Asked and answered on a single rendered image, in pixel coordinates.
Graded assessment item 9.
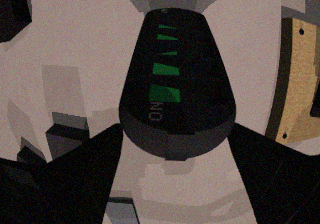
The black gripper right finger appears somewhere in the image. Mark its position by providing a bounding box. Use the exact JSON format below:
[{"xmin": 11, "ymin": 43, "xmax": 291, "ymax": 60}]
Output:
[{"xmin": 227, "ymin": 123, "xmax": 320, "ymax": 224}]

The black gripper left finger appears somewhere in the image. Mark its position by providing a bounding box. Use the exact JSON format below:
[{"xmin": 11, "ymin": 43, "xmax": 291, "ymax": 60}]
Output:
[{"xmin": 0, "ymin": 123, "xmax": 123, "ymax": 224}]

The dark grey switch panel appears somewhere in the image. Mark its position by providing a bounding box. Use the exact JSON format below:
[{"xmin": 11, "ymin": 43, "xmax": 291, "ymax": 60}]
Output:
[{"xmin": 119, "ymin": 8, "xmax": 236, "ymax": 161}]

